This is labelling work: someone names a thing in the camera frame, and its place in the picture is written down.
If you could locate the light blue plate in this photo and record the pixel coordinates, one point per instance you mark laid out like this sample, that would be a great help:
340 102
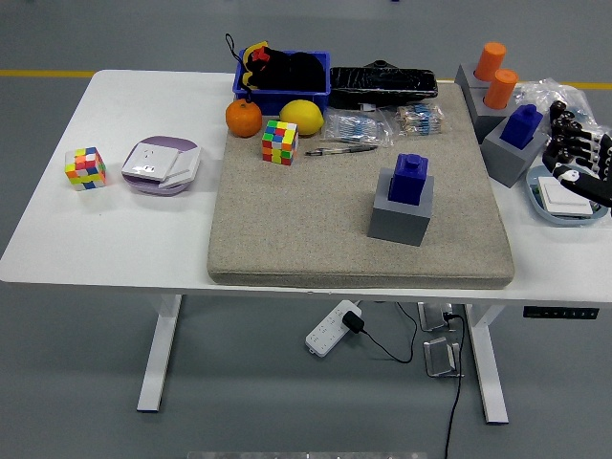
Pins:
538 205

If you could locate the white table leg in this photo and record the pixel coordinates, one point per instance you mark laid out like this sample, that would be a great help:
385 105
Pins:
160 354
487 363

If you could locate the grey-brown mat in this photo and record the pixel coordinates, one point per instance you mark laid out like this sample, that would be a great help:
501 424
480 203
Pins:
296 215

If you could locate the white wall socket panel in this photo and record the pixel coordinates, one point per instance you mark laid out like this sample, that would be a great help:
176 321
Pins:
148 161

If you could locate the grey cylinder holder box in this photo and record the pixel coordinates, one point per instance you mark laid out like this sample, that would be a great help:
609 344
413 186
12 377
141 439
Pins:
483 119
465 79

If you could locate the large resistor bag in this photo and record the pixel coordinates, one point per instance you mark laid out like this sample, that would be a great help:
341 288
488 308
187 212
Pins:
356 129

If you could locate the white power strip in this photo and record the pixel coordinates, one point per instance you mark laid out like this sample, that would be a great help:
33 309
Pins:
327 332

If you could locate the yellow lemon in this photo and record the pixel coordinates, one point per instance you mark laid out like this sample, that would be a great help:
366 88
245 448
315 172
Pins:
301 117

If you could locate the clear plastic bag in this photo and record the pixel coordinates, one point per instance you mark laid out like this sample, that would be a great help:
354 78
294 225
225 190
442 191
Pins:
540 91

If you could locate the orange fruit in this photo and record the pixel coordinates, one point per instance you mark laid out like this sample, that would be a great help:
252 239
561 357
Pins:
244 118

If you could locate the pile of black dotted cylinders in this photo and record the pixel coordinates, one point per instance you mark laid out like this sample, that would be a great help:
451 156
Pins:
557 109

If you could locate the colourful puzzle cube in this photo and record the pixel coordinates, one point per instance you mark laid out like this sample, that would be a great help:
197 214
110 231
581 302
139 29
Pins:
86 169
279 141

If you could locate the grey seal holder box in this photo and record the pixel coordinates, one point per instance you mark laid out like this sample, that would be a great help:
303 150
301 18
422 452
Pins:
397 227
507 162

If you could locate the small resistor bag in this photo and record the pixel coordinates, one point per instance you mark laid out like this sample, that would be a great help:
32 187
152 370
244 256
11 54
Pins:
418 119

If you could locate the large metal stand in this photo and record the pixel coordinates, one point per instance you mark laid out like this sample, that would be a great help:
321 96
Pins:
440 357

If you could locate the black plug adapter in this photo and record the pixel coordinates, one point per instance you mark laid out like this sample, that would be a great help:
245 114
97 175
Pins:
353 321

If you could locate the white wall switch panel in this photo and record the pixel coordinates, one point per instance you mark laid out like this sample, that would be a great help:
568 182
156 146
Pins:
184 165
559 198

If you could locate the blue seal stamp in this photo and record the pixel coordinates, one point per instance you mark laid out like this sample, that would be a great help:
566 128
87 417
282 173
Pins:
518 129
406 184

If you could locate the black table control panel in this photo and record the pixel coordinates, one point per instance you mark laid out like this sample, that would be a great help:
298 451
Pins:
559 313

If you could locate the black clear pen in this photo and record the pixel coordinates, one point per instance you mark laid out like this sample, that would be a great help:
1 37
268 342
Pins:
342 150

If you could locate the small metal stand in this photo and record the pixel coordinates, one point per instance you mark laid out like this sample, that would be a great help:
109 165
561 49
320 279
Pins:
432 316

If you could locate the purple plate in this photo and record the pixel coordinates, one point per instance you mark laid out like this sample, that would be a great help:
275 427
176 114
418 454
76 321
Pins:
167 141

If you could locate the yellow red toy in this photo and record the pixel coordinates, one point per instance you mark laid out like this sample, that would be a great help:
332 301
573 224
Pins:
248 55

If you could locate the black fabric pouch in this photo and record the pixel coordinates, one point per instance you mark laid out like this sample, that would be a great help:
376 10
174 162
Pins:
296 72

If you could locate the blue plastic bin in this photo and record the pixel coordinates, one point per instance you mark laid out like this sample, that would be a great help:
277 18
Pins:
287 99

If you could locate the orange cylinder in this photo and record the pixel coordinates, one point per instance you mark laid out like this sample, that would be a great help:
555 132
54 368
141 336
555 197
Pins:
499 88
488 59

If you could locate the black wrapped long object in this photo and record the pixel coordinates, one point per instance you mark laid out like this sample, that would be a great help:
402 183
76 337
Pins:
382 86

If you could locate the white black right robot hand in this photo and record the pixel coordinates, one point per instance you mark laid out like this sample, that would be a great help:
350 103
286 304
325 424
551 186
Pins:
593 184

